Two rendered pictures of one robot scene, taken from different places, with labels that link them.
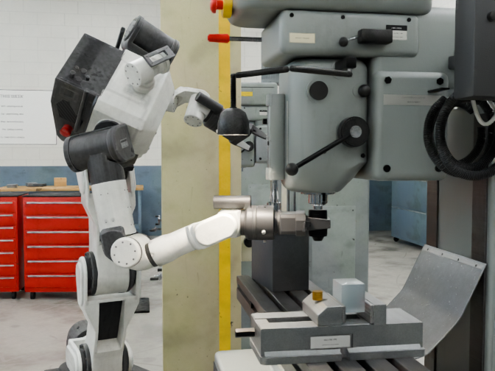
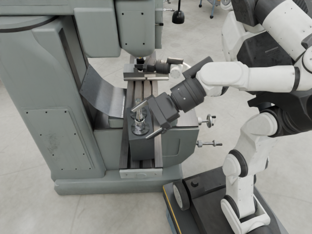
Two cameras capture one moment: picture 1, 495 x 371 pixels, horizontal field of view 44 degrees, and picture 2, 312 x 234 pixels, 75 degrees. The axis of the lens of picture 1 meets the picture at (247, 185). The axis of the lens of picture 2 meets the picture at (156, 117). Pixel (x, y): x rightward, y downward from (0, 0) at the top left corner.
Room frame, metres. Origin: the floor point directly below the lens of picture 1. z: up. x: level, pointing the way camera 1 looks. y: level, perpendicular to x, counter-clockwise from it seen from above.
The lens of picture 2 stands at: (2.61, 0.08, 1.93)
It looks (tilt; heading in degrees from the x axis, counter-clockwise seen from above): 47 degrees down; 188
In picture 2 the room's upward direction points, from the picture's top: straight up
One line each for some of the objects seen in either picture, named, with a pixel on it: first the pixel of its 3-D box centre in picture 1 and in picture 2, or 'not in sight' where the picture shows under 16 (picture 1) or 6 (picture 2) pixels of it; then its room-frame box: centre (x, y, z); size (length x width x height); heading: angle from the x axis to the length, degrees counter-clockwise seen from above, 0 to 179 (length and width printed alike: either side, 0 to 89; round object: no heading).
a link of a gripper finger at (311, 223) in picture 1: (317, 224); not in sight; (1.48, -0.17, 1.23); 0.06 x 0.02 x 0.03; 85
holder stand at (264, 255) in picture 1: (278, 252); (140, 132); (1.94, -0.10, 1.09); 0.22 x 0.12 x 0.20; 16
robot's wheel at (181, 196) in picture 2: not in sight; (180, 195); (1.99, 0.17, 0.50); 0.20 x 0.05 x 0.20; 27
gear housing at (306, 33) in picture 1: (335, 42); not in sight; (1.52, -0.22, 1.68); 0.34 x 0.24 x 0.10; 100
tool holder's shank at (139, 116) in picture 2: (274, 185); (139, 109); (1.98, -0.09, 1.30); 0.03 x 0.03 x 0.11
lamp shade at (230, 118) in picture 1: (233, 121); (178, 16); (1.38, 0.03, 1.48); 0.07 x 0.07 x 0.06
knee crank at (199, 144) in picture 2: not in sight; (209, 143); (1.56, 0.37, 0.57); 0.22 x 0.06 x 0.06; 100
